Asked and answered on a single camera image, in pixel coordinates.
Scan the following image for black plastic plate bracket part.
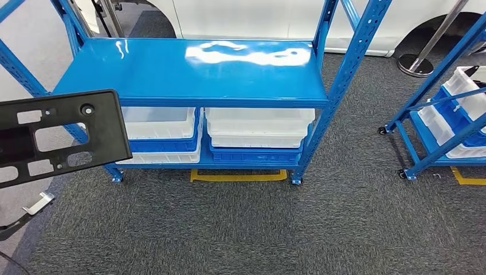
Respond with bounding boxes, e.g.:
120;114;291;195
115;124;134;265
0;89;133;190

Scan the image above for blue metal shelf rack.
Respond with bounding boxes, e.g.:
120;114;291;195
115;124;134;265
0;0;394;186

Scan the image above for black part in bin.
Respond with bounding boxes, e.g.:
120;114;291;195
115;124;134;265
464;65;486;91

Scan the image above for white car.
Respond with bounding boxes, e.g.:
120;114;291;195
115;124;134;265
74;0;486;58

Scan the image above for blue metal rack with casters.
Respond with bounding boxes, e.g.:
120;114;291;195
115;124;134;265
378;11;486;182

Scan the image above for chrome stanchion post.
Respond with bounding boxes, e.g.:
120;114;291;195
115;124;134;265
397;0;470;78
99;0;127;39

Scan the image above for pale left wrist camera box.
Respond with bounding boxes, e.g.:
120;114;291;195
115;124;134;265
22;191;56;217

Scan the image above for black cable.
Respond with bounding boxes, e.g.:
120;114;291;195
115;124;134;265
0;250;31;275

